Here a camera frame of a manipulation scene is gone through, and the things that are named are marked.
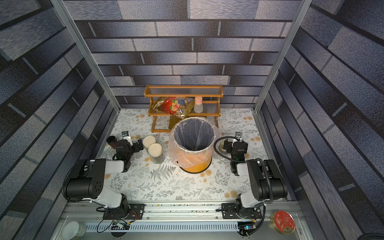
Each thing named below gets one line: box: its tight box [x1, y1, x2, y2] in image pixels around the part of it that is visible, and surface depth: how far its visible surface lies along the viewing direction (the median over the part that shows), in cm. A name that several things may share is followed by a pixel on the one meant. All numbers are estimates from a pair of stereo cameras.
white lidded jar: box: [61, 221, 87, 240], surface depth 66 cm
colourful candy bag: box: [151, 96, 195, 119], surface depth 98 cm
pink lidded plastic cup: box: [193, 96, 204, 114], surface depth 97 cm
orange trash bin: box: [172, 117, 216, 174], surface depth 81 cm
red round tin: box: [270, 209, 296, 235], surface depth 70 cm
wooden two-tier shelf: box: [144, 85, 224, 133], surface depth 99 cm
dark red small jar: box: [106, 135, 118, 149], surface depth 94 cm
